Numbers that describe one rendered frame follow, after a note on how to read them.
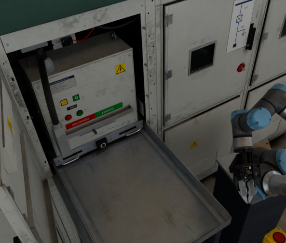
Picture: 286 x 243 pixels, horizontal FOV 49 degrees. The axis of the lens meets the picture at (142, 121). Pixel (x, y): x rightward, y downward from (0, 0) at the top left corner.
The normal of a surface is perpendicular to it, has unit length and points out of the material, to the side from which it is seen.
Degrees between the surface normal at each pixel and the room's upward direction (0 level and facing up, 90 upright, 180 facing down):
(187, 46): 90
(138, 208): 0
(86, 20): 90
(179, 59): 90
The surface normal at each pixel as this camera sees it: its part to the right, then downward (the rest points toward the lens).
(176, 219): -0.04, -0.73
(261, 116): 0.19, -0.19
